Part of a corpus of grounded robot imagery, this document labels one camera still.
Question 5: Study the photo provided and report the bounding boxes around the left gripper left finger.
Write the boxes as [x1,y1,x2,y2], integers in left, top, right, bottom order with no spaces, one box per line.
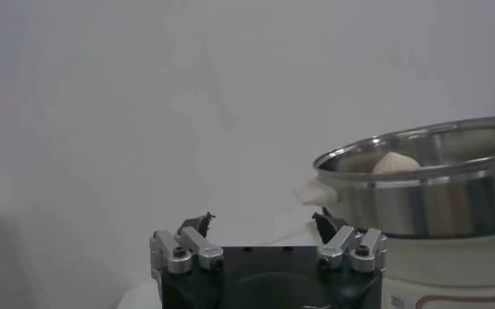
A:
[149,211,225,276]

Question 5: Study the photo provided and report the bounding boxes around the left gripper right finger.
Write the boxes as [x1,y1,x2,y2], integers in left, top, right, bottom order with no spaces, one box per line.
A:
[311,211,388,274]

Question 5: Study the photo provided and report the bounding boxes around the white steamed baozi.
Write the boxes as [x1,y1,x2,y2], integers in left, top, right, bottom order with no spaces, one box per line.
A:
[371,150,422,175]

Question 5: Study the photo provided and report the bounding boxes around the stainless steel steamer basket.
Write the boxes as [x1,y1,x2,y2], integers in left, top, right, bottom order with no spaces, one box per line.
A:
[313,115,495,239]

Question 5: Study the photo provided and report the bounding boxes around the white electric cooker base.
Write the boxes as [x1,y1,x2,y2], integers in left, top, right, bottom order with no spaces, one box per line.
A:
[295,178,495,309]

